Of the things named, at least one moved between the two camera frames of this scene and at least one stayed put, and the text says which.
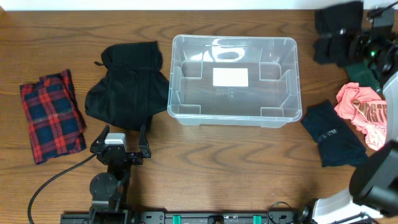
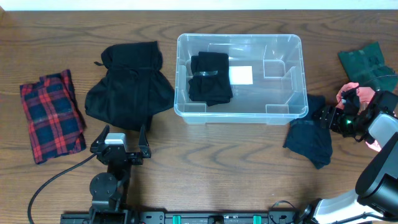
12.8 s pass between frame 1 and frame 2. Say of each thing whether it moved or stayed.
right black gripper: moved
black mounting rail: stayed
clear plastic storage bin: stayed
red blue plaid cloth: stayed
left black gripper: stayed
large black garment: stayed
